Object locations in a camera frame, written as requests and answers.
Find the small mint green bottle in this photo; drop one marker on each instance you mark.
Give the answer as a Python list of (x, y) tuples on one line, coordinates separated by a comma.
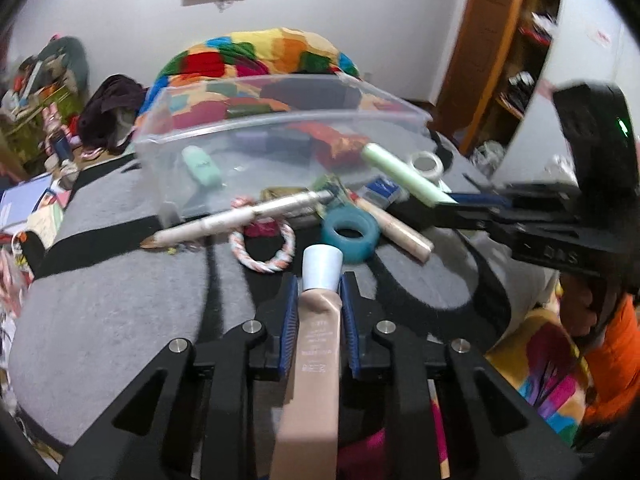
[(202, 167)]

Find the beige cosmetic tube white cap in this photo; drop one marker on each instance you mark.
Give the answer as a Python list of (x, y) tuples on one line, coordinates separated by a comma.
[(315, 360)]

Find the wooden bookshelf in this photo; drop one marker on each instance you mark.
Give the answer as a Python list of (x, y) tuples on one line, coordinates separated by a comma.
[(480, 60)]

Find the green storage box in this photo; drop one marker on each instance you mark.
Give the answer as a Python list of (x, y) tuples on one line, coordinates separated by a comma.
[(65, 105)]

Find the long cream cosmetic pen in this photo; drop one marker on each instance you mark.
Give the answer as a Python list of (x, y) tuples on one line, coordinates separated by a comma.
[(225, 220)]

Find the grey black blanket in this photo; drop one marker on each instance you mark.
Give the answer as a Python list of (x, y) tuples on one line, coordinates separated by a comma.
[(125, 310)]

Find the white tape roll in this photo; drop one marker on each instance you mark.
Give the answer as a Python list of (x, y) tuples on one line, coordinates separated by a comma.
[(436, 172)]

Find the blue white book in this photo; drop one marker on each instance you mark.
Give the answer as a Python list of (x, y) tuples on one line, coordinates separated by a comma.
[(20, 200)]

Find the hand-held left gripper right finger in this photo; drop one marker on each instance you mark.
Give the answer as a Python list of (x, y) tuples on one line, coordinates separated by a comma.
[(350, 332)]

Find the green patterned small container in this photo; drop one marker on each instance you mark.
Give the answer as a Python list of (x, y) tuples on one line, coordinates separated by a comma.
[(330, 182)]

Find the pale green cosmetic tube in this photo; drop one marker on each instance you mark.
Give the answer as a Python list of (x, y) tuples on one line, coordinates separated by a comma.
[(400, 175)]

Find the blue bottle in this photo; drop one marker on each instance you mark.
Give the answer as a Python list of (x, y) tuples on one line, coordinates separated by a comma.
[(62, 146)]

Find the person's right forearm orange sleeve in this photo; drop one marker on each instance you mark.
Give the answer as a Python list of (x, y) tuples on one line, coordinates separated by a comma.
[(615, 360)]

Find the red patterned packet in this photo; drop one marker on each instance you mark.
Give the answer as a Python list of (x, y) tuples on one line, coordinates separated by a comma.
[(340, 142)]

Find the dark blue small box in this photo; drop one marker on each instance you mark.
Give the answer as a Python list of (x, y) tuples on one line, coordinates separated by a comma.
[(382, 190)]

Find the white plastic bag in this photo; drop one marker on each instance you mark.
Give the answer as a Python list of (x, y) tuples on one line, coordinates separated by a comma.
[(487, 155)]

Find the person's right hand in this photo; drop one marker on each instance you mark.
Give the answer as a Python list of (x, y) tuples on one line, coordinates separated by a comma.
[(577, 307)]

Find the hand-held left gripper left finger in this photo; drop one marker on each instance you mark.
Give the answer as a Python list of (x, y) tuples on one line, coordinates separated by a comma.
[(287, 332)]

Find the clear plastic storage box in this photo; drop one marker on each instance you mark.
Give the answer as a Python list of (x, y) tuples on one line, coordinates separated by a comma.
[(300, 125)]

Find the dark maroon cloth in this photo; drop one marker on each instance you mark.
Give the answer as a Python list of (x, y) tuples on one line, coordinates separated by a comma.
[(115, 100)]

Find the teal tape roll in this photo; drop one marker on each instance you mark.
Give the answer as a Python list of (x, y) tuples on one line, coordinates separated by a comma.
[(332, 241)]

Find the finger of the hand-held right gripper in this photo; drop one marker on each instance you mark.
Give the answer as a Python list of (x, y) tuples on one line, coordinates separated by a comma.
[(480, 199), (450, 217)]

